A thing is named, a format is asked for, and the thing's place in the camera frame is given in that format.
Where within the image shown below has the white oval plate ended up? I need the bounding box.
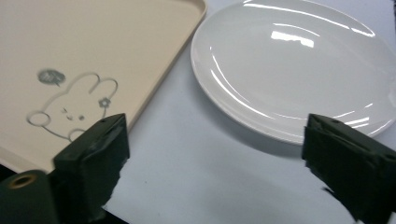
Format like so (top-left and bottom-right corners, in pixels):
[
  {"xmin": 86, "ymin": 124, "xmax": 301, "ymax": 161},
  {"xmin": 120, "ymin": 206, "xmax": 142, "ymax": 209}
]
[{"xmin": 190, "ymin": 0, "xmax": 396, "ymax": 147}]

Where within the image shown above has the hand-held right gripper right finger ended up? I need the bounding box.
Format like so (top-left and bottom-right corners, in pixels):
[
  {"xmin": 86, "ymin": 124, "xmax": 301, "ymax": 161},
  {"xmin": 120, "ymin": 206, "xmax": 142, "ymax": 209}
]
[{"xmin": 301, "ymin": 113, "xmax": 396, "ymax": 224}]

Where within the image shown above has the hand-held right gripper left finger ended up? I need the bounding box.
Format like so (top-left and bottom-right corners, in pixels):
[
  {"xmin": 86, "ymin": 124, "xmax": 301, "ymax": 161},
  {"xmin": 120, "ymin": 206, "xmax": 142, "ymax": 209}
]
[{"xmin": 51, "ymin": 113, "xmax": 131, "ymax": 224}]

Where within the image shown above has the beige tray with rabbit print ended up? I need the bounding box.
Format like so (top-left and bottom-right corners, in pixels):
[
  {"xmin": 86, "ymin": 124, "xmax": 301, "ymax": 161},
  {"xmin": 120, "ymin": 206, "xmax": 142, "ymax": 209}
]
[{"xmin": 0, "ymin": 0, "xmax": 208, "ymax": 175}]

